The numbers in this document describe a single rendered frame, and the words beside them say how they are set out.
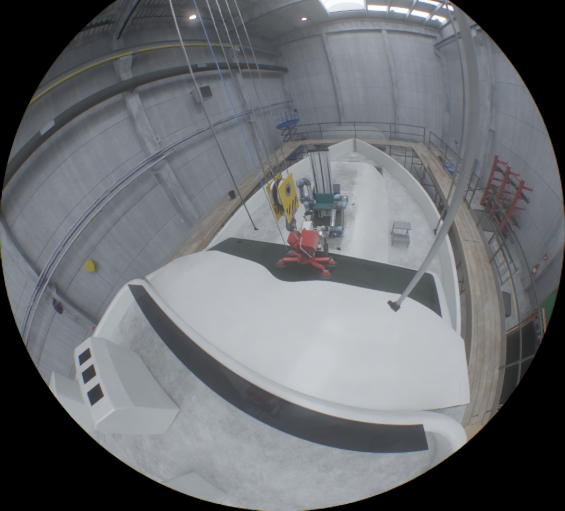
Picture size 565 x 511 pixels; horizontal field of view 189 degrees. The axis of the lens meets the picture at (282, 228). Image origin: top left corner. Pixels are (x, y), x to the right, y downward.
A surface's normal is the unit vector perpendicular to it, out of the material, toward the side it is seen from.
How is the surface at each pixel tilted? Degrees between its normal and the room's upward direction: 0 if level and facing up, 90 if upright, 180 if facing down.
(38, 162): 90
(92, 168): 90
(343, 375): 21
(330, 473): 0
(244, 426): 0
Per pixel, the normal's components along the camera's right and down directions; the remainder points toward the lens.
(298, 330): -0.04, -0.91
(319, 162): -0.29, 0.70
